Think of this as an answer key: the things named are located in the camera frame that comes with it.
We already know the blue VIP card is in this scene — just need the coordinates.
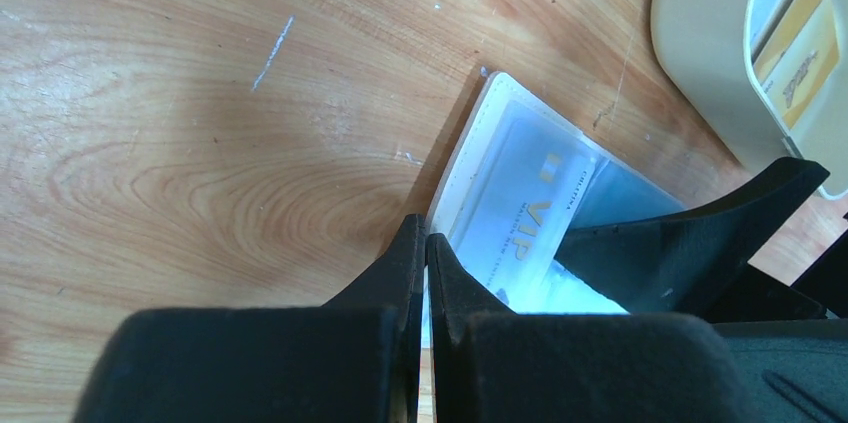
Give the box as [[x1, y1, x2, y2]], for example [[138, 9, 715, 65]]
[[450, 103, 624, 314]]

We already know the yellow card in tray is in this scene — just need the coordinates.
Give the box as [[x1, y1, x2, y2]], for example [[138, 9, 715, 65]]
[[752, 0, 841, 131]]

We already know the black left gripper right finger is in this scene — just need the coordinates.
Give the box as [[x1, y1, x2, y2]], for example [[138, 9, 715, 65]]
[[426, 234, 847, 422]]

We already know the beige plastic tray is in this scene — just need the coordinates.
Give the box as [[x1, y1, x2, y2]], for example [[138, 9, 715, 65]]
[[650, 0, 847, 200]]

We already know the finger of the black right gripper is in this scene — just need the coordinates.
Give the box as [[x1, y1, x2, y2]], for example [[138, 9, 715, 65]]
[[702, 234, 847, 322], [555, 157, 830, 315]]

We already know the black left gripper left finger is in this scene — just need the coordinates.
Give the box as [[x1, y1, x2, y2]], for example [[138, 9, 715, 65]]
[[74, 214, 427, 422]]

